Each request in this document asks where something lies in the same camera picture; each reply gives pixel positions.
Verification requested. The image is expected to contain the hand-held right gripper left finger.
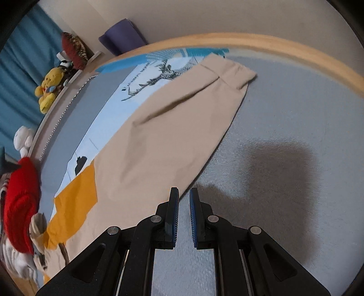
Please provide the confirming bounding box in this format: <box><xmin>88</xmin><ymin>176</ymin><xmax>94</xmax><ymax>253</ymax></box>
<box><xmin>35</xmin><ymin>187</ymin><xmax>179</xmax><ymax>296</ymax></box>

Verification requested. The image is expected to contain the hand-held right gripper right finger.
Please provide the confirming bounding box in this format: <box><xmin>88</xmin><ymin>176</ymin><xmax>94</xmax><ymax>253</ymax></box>
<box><xmin>190</xmin><ymin>187</ymin><xmax>332</xmax><ymax>296</ymax></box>

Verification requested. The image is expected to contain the beige and yellow sweatshirt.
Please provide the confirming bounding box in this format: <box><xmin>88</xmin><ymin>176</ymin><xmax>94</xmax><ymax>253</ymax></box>
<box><xmin>43</xmin><ymin>54</ymin><xmax>258</xmax><ymax>285</ymax></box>

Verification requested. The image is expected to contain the light blue printed sheet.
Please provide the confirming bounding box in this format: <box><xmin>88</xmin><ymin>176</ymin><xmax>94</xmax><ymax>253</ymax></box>
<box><xmin>53</xmin><ymin>47</ymin><xmax>229</xmax><ymax>218</ymax></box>

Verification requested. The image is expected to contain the grey bed mattress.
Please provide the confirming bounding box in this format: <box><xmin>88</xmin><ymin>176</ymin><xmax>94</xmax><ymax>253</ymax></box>
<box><xmin>37</xmin><ymin>47</ymin><xmax>364</xmax><ymax>296</ymax></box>

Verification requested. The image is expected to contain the red knitted blanket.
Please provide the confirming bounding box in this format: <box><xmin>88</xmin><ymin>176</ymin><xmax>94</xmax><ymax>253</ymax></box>
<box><xmin>3</xmin><ymin>156</ymin><xmax>42</xmax><ymax>254</ymax></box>

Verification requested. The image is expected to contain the white folded blanket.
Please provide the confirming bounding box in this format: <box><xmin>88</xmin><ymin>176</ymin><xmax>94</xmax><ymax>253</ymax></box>
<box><xmin>0</xmin><ymin>243</ymin><xmax>39</xmax><ymax>285</ymax></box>

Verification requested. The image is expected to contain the white plush toy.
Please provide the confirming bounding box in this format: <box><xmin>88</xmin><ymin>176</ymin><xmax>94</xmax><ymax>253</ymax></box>
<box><xmin>14</xmin><ymin>126</ymin><xmax>36</xmax><ymax>157</ymax></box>

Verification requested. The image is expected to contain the yellow plush toy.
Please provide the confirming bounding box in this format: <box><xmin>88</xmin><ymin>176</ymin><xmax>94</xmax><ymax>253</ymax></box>
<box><xmin>35</xmin><ymin>67</ymin><xmax>64</xmax><ymax>114</ymax></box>

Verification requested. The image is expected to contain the purple rolled yoga mat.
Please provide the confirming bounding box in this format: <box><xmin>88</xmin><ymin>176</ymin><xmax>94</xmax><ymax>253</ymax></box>
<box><xmin>99</xmin><ymin>18</ymin><xmax>148</xmax><ymax>56</ymax></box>

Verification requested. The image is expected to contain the dark red patterned cushion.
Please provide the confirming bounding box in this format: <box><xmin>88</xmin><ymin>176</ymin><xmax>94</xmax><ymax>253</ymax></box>
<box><xmin>62</xmin><ymin>32</ymin><xmax>87</xmax><ymax>69</ymax></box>

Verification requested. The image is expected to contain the blue curtain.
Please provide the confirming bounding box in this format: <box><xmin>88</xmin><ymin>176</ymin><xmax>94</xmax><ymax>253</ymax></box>
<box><xmin>0</xmin><ymin>6</ymin><xmax>70</xmax><ymax>148</ymax></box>

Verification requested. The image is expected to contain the wooden bed frame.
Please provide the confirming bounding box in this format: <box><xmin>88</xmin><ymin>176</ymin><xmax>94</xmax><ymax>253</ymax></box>
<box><xmin>11</xmin><ymin>32</ymin><xmax>364</xmax><ymax>296</ymax></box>

